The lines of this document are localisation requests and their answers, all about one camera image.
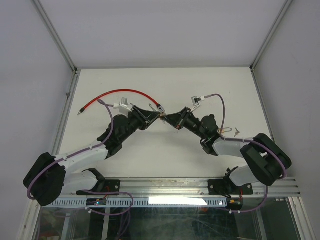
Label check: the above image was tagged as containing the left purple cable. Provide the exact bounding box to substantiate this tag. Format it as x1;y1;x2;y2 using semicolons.
26;98;136;240

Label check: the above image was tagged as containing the left aluminium frame post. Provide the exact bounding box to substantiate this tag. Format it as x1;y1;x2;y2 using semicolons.
32;0;81;76

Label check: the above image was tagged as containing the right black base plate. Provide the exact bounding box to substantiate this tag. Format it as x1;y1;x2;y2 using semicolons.
207;178;254;198

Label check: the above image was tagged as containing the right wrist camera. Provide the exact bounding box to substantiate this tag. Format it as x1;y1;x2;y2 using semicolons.
191;96;206;112

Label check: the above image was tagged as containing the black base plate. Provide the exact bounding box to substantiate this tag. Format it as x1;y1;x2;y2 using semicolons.
76;179;121;196
207;178;254;198

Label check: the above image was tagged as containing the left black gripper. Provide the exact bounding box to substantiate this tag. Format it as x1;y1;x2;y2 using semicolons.
119;106;161;143

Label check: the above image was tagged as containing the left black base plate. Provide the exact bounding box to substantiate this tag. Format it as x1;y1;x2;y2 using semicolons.
76;179;121;196

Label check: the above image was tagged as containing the aluminium frame post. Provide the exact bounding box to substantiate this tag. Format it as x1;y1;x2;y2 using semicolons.
249;0;294;71
32;0;81;76

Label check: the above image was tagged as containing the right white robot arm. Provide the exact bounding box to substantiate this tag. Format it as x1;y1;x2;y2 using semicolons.
161;107;292;196

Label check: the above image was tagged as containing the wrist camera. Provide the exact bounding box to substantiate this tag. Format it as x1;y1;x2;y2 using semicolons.
191;96;206;112
113;97;132;114

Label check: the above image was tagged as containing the white slotted cable duct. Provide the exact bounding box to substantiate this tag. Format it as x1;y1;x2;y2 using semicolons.
49;196;227;208

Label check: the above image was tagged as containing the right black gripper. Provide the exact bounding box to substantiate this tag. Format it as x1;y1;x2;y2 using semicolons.
161;107;207;140

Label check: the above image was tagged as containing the red cable lock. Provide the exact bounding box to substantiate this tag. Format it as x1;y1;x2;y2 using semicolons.
77;89;160;115

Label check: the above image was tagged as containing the small brass padlock long shackle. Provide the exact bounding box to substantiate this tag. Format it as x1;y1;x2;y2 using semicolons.
149;104;166;119

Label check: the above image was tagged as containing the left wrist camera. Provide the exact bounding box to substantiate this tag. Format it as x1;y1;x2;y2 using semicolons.
113;97;132;114

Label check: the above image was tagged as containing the right aluminium frame post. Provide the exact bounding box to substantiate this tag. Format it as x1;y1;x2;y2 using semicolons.
249;0;294;71

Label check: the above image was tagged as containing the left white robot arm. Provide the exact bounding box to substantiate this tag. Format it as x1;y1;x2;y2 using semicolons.
23;105;161;207

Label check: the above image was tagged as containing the aluminium mounting rail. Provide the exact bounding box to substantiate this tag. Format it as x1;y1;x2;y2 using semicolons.
67;176;300;198

